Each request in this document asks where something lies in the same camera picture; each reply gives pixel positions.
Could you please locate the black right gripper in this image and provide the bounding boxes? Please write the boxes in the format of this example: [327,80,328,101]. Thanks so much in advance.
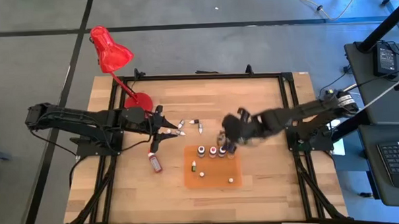
[220,106,261,152]

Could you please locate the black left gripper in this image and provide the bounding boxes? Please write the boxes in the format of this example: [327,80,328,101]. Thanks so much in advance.
[120,104,181,156]

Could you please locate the large orange-cap colouring bottle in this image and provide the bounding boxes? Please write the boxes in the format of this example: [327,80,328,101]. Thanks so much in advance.
[148,151,164,174]

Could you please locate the orange translucent plastic tray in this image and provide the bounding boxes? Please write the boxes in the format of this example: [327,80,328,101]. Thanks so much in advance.
[182,142,243,190]

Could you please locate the red desk lamp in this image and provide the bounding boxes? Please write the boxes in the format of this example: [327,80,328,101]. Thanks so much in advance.
[89,23,155,123]

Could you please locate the white paper sheet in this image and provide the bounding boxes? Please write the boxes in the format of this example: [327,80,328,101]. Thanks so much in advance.
[330,119,346,157]

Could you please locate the short black stand pole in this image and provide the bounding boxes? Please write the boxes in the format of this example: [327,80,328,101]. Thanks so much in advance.
[330,110,372,141]

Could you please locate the dark grey laptop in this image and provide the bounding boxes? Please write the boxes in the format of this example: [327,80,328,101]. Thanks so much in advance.
[357,122,399,210]

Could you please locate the dark grey side table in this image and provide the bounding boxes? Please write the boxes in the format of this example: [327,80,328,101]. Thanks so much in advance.
[344,40,399,126]

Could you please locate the black power adapter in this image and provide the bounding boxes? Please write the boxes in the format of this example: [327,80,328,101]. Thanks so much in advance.
[371,42,398,81]

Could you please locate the black diagonal stand pole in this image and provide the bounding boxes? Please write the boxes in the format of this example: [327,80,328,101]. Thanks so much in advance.
[354,0,399,54]

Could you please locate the black aluminium table frame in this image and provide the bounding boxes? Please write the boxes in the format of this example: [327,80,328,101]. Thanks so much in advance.
[58,60,348,224]

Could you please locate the yellow extension cord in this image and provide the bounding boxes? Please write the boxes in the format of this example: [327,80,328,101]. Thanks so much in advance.
[280,0,366,24]

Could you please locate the white cable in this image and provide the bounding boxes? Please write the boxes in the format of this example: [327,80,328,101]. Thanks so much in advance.
[351,72,399,111]

